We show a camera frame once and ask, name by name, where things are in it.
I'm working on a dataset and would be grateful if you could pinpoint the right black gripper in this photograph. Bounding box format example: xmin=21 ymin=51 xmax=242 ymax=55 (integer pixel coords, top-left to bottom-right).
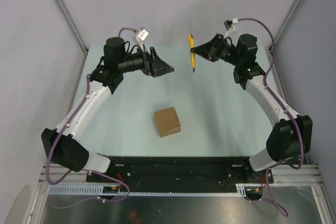
xmin=191 ymin=34 xmax=242 ymax=67

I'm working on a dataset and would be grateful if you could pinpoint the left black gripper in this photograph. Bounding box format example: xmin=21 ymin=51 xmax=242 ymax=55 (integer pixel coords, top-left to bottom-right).
xmin=118 ymin=44 xmax=174 ymax=78

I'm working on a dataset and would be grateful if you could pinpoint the brown cardboard express box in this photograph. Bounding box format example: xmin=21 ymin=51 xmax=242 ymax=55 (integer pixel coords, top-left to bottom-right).
xmin=154 ymin=107 xmax=181 ymax=137

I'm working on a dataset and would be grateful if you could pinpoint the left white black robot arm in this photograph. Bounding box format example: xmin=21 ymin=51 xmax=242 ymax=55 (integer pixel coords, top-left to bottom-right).
xmin=41 ymin=37 xmax=174 ymax=182

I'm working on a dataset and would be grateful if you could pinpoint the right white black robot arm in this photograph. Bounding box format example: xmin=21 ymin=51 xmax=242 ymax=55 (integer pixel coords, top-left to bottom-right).
xmin=190 ymin=34 xmax=313 ymax=183

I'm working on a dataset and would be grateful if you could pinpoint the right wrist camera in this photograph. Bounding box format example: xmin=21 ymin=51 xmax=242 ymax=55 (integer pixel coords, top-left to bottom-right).
xmin=224 ymin=18 xmax=238 ymax=38

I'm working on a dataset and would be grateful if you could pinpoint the right aluminium corner post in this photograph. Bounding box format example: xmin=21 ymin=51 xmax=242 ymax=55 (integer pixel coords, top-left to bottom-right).
xmin=268 ymin=0 xmax=319 ymax=51

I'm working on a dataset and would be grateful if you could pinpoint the aluminium corner post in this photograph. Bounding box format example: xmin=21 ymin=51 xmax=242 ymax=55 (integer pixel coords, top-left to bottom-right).
xmin=268 ymin=0 xmax=319 ymax=51
xmin=38 ymin=0 xmax=89 ymax=56

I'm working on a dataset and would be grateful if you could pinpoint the right aluminium side rail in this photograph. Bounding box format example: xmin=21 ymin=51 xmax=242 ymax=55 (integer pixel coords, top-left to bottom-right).
xmin=267 ymin=47 xmax=303 ymax=156

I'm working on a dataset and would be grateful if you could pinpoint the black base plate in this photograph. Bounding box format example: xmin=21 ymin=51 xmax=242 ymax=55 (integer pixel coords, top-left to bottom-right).
xmin=86 ymin=156 xmax=274 ymax=195

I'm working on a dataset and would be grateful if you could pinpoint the grey slotted cable duct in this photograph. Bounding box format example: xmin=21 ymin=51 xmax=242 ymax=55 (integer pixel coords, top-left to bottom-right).
xmin=48 ymin=183 xmax=266 ymax=198

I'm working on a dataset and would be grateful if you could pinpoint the left aluminium corner post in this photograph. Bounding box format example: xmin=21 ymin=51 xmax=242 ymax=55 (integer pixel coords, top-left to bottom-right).
xmin=38 ymin=0 xmax=89 ymax=56

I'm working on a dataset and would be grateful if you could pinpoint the aluminium front rail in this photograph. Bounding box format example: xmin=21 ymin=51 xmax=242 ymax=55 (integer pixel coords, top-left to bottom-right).
xmin=38 ymin=164 xmax=324 ymax=186

